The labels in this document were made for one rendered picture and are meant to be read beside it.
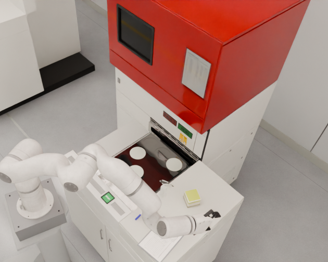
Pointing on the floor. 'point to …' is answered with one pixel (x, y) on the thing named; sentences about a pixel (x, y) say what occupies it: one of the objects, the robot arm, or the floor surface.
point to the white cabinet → (98, 239)
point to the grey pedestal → (53, 235)
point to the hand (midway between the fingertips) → (212, 221)
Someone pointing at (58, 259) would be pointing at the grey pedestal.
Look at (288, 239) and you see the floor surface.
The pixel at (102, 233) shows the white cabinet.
